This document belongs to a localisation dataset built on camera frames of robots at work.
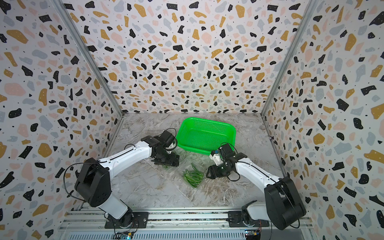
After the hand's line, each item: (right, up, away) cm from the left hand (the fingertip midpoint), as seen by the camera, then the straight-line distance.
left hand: (174, 162), depth 85 cm
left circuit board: (-20, -31, -15) cm, 39 cm away
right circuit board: (+40, -31, -14) cm, 52 cm away
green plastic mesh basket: (+18, +14, +24) cm, 33 cm away
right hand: (+21, -7, -1) cm, 22 cm away
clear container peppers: (-3, -4, +1) cm, 5 cm away
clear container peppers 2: (+12, -8, +3) cm, 14 cm away
